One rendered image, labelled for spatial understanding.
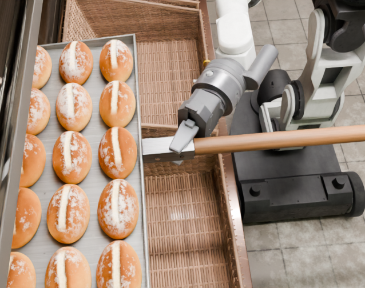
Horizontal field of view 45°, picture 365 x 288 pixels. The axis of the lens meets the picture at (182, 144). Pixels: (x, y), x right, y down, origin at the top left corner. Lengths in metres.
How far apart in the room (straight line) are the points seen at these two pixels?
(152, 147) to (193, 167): 0.67
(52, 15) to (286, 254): 1.33
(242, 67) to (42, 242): 0.47
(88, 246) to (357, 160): 1.77
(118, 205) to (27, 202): 0.14
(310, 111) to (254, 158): 0.50
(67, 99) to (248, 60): 0.34
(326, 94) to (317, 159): 0.57
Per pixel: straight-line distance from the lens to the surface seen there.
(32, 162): 0.76
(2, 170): 0.53
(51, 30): 1.37
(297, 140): 0.79
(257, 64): 0.85
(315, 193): 1.93
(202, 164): 1.40
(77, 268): 0.67
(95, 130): 0.82
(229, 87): 0.80
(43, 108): 0.82
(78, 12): 1.68
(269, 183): 1.91
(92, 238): 0.73
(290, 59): 2.61
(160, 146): 0.75
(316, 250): 2.04
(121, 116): 0.78
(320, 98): 1.52
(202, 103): 0.77
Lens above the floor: 1.86
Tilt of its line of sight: 58 degrees down
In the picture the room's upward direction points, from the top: straight up
